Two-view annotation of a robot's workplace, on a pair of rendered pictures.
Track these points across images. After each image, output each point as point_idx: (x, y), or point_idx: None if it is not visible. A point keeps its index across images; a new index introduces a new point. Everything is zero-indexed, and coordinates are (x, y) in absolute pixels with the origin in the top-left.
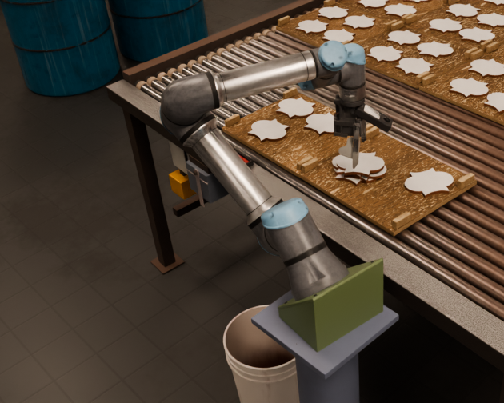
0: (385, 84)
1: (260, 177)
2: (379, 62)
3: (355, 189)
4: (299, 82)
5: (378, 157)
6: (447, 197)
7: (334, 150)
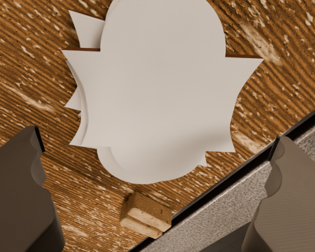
0: None
1: (171, 250)
2: None
3: (247, 89)
4: None
5: (112, 30)
6: None
7: (55, 169)
